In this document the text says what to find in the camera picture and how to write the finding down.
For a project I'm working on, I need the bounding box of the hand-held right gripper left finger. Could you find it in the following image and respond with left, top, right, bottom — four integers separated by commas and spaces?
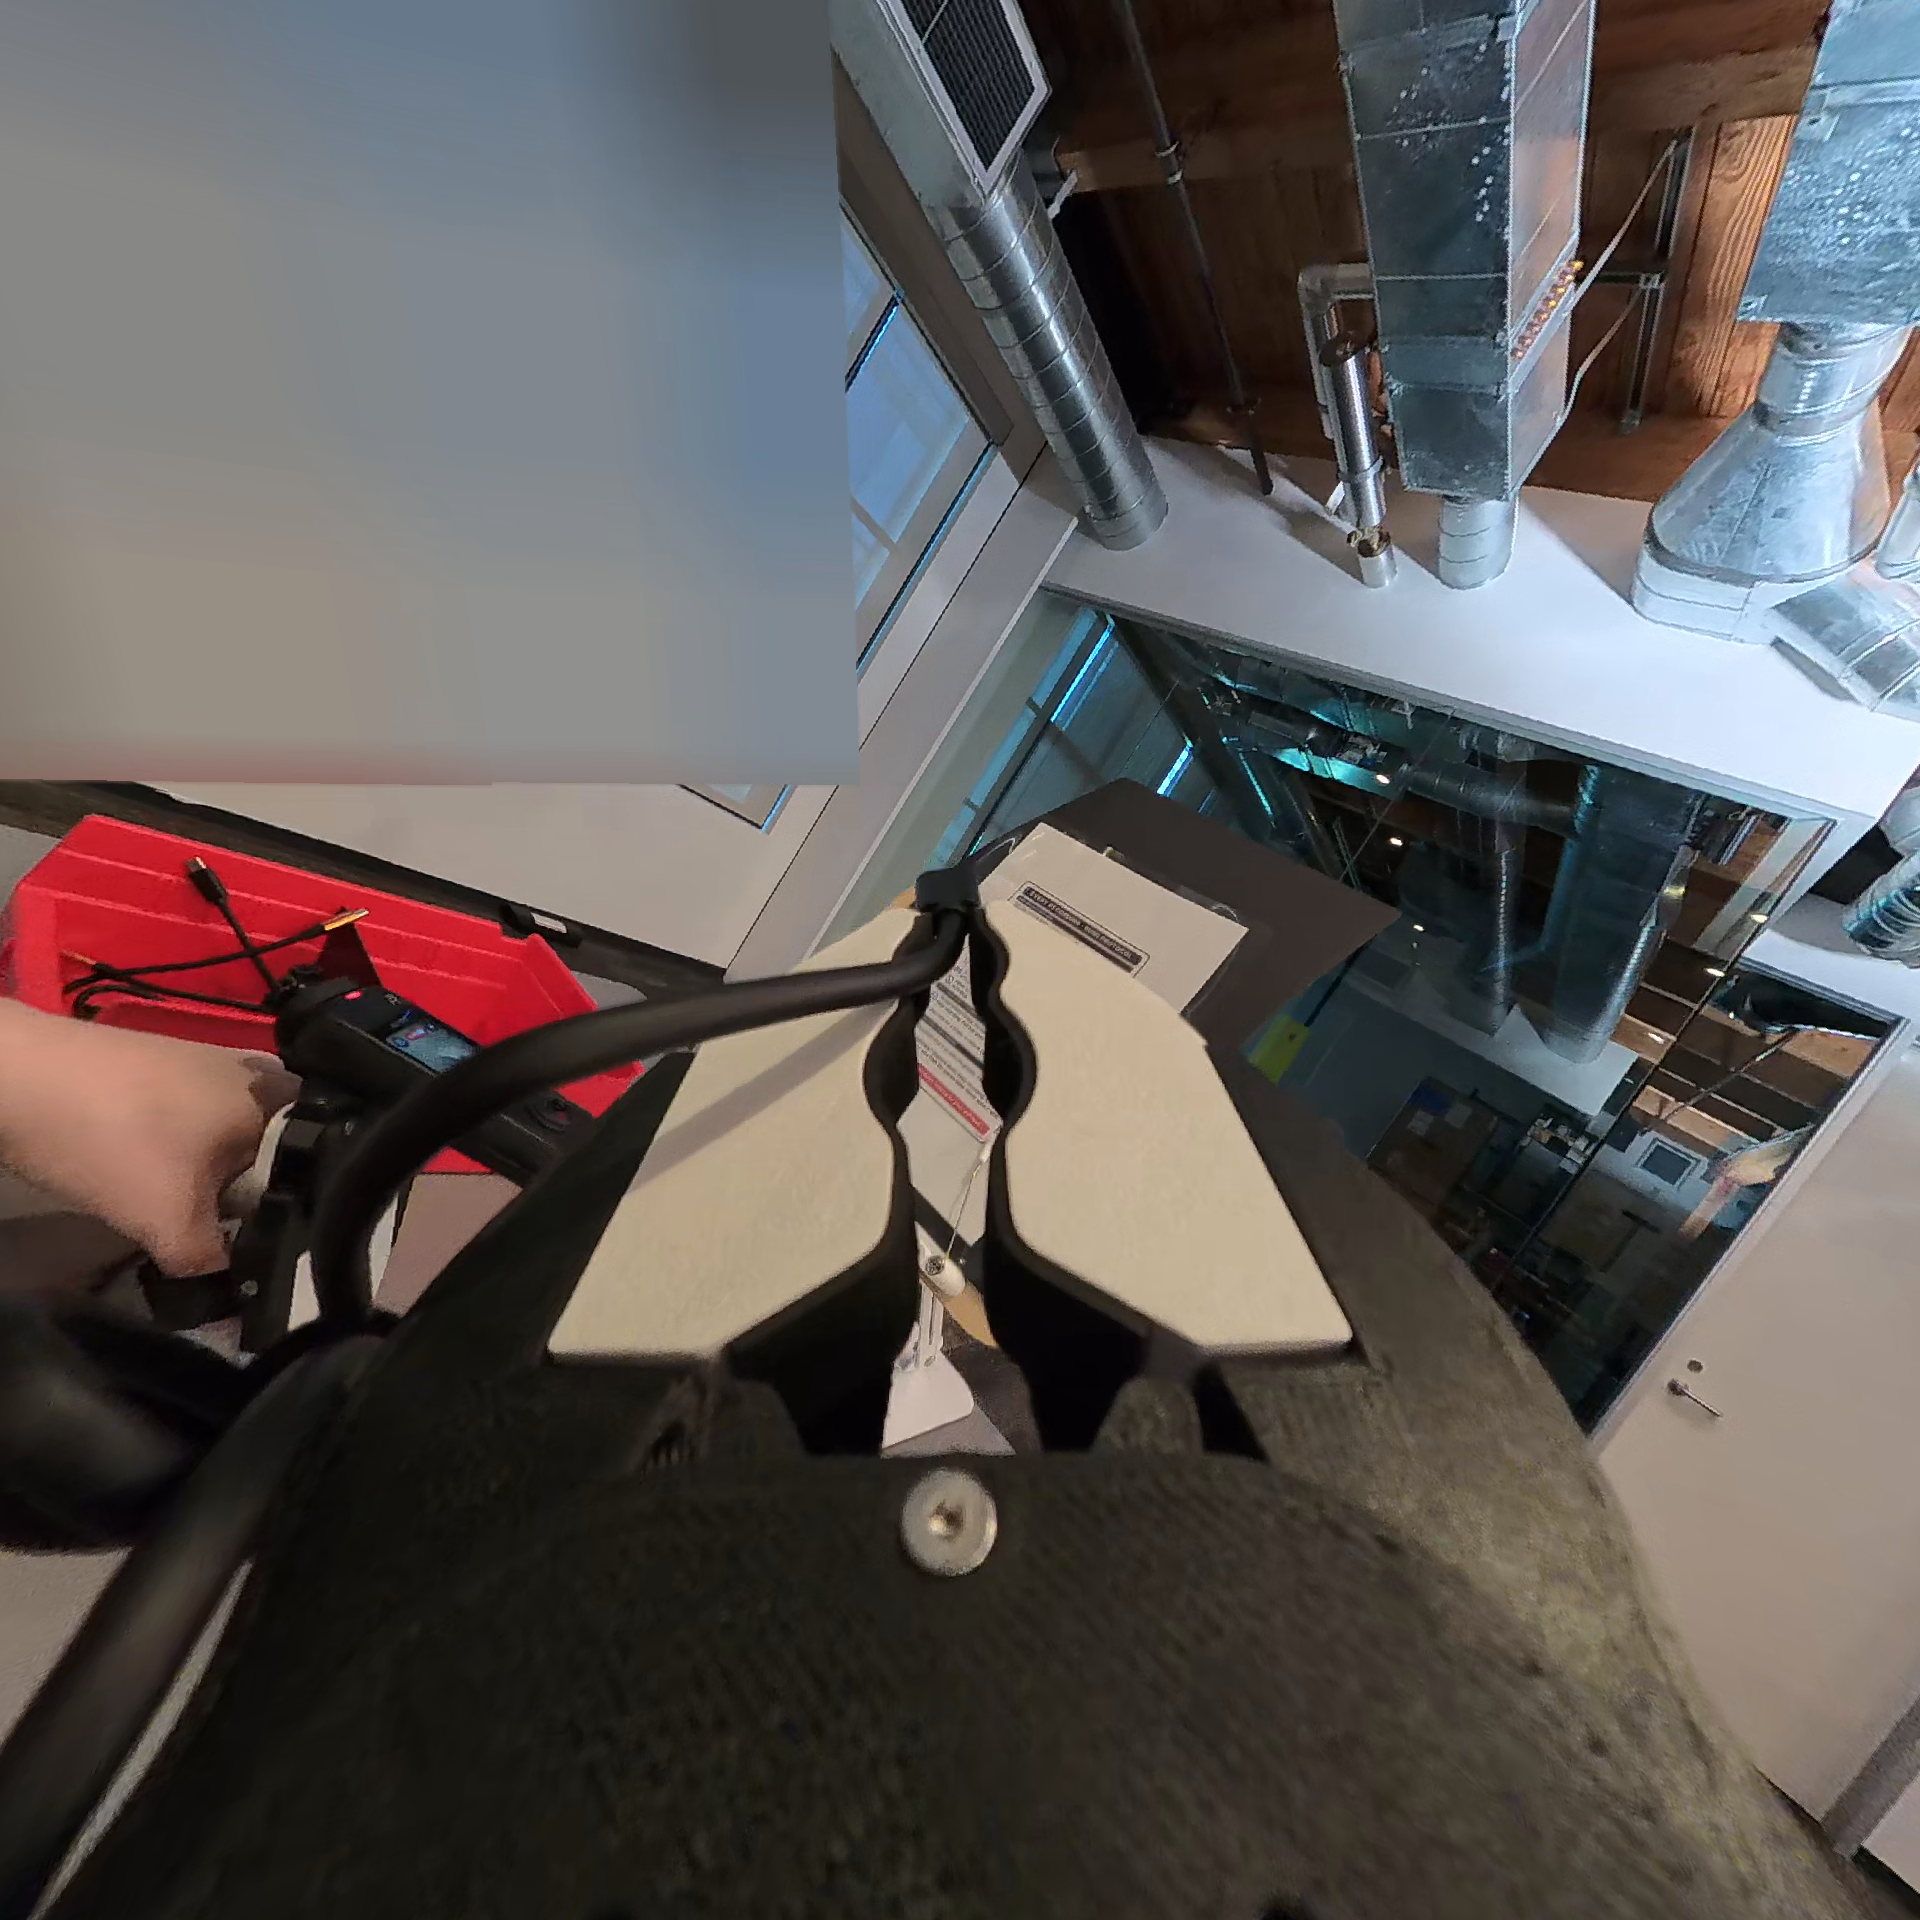
546, 903, 923, 1453

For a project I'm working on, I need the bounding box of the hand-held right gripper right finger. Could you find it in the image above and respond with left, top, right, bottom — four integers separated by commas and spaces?
971, 900, 1355, 1453

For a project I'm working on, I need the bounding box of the thick black usb-c cable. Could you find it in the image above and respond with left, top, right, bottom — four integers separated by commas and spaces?
0, 865, 986, 1877

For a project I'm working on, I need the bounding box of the person's left hand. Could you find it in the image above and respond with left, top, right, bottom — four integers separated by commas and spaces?
0, 997, 304, 1280

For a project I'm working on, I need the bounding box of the red plastic bin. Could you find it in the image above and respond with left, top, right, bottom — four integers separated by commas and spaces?
0, 813, 647, 1180

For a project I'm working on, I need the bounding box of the white instruction sheet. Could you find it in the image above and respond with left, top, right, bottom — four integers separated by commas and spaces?
911, 822, 1251, 1145

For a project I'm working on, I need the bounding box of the white adjustable stand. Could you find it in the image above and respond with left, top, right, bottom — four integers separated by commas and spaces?
882, 1136, 1003, 1453

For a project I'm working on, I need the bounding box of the interior glass window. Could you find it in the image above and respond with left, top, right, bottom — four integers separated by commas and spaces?
960, 589, 1911, 1431

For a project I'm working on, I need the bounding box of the dark rounded object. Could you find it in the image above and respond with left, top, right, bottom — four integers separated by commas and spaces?
0, 1302, 378, 1550

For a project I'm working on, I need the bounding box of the white door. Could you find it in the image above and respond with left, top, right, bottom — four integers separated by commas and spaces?
1586, 1035, 1920, 1823

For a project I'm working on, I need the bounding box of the silver insulated pipe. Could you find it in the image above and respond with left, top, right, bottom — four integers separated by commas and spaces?
1296, 262, 1402, 589

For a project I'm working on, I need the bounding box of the thin black ceiling pipe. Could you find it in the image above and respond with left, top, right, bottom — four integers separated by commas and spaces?
1107, 0, 1278, 495

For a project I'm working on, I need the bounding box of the metal vent grille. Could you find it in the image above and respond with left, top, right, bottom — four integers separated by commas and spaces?
831, 0, 1052, 200

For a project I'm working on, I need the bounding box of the thin black usb cable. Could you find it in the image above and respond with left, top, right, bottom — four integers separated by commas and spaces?
230, 904, 370, 969
59, 948, 279, 1021
186, 855, 288, 995

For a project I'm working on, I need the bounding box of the spiral round metal duct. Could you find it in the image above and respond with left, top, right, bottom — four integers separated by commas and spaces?
922, 145, 1172, 552

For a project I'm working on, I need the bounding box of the large tapered metal duct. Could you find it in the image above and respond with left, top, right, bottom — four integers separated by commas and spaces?
1631, 0, 1920, 707

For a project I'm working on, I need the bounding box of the rectangular metal duct box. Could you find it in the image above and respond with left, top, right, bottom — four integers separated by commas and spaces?
1333, 0, 1596, 501

